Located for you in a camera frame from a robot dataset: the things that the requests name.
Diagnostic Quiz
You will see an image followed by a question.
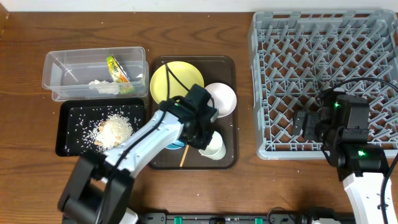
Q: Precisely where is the pink bowl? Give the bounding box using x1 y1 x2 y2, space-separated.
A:
205 83 237 118

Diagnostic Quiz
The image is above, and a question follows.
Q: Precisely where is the light blue bowl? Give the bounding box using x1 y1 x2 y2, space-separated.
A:
165 140 186 150

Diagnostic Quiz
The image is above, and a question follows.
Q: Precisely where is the pale green cup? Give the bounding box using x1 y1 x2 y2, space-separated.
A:
199 131 226 161

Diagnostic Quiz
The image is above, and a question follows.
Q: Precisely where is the green pandan cake wrapper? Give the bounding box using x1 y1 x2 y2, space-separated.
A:
106 55 135 94

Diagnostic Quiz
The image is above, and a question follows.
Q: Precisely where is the pile of white rice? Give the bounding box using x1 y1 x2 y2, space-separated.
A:
63 106 144 155

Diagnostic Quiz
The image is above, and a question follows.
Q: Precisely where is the white tissue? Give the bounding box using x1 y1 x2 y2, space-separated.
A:
88 80 120 95

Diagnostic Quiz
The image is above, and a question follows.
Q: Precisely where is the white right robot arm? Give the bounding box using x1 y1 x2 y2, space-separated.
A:
292 92 397 223

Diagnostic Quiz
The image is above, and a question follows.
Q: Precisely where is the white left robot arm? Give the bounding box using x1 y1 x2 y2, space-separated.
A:
58 84 218 224

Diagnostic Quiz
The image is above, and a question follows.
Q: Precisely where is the grey plastic dishwasher rack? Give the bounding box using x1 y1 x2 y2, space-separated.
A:
248 10 397 160

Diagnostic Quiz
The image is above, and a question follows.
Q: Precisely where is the black food waste tray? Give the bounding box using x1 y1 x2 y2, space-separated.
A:
55 98 146 157

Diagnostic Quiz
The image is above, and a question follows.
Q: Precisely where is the clear plastic waste bin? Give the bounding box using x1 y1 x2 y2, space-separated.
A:
42 47 149 101

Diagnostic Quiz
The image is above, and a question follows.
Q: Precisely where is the yellow plate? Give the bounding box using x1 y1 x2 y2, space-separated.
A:
150 61 205 104

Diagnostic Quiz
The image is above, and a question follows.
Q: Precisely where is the dark brown serving tray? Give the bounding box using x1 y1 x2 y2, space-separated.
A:
149 55 239 170

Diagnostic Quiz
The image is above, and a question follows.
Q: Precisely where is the left wooden chopstick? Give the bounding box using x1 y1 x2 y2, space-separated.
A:
179 144 189 167

